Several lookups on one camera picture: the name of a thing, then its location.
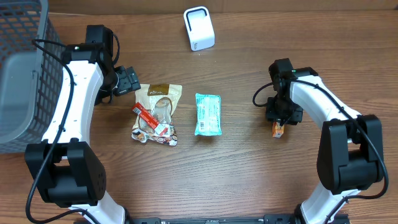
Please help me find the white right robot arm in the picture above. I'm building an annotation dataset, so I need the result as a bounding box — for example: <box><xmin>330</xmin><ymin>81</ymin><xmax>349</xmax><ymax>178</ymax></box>
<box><xmin>265</xmin><ymin>58</ymin><xmax>389</xmax><ymax>223</ymax></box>

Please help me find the small orange tissue pack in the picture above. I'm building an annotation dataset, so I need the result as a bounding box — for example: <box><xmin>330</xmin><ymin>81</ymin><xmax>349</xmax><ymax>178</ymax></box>
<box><xmin>272</xmin><ymin>121</ymin><xmax>284</xmax><ymax>138</ymax></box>

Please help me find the white barcode scanner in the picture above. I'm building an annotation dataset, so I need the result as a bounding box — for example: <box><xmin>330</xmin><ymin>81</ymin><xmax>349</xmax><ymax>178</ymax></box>
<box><xmin>183</xmin><ymin>6</ymin><xmax>215</xmax><ymax>51</ymax></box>

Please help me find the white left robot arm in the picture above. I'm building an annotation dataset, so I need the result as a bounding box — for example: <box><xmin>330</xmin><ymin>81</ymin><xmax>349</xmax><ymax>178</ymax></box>
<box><xmin>24</xmin><ymin>25</ymin><xmax>138</xmax><ymax>223</ymax></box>

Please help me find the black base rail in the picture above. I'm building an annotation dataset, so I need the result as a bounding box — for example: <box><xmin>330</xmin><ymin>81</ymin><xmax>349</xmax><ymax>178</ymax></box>
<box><xmin>133</xmin><ymin>216</ymin><xmax>351</xmax><ymax>224</ymax></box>

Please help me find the dark plastic mesh basket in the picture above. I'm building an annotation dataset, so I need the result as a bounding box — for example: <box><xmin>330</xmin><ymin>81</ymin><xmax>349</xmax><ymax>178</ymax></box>
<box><xmin>1</xmin><ymin>0</ymin><xmax>63</xmax><ymax>154</ymax></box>

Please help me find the beige snack pouch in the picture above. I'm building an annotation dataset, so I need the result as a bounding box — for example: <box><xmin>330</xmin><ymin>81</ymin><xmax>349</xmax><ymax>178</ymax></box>
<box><xmin>131</xmin><ymin>84</ymin><xmax>182</xmax><ymax>146</ymax></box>

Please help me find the teal wet wipes packet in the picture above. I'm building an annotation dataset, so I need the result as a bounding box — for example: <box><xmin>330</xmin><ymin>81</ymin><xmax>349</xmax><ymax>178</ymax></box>
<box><xmin>195</xmin><ymin>93</ymin><xmax>222</xmax><ymax>136</ymax></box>

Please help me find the red candy bar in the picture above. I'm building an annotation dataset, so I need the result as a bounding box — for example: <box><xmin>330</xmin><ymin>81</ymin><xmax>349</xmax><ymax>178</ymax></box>
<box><xmin>132</xmin><ymin>103</ymin><xmax>169</xmax><ymax>136</ymax></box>

